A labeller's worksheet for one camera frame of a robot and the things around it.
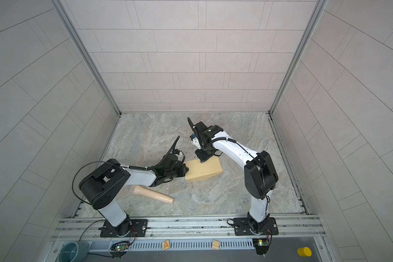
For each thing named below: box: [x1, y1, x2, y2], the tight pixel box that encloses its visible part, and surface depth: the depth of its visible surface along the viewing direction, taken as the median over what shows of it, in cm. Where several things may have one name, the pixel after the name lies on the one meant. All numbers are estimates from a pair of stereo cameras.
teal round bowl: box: [58, 240, 90, 262], surface depth 64 cm
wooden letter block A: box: [162, 240, 171, 251], surface depth 68 cm
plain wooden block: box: [211, 239, 220, 251], surface depth 68 cm
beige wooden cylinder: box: [129, 184, 175, 205], surface depth 81 cm
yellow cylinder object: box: [296, 246, 312, 258], surface depth 63 cm
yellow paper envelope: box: [184, 155, 224, 182], surface depth 89 cm
